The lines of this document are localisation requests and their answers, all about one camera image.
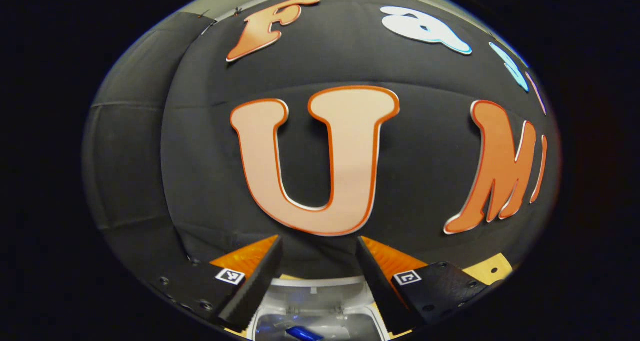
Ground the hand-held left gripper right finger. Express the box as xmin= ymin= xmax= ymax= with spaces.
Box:
xmin=355 ymin=235 xmax=489 ymax=336

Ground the white desktop garbage bin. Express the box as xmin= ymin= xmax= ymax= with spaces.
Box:
xmin=247 ymin=275 xmax=392 ymax=341

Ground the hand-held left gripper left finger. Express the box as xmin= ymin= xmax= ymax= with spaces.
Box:
xmin=149 ymin=234 xmax=284 ymax=332

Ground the blue pop can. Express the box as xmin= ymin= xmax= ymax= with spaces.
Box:
xmin=285 ymin=326 xmax=326 ymax=341

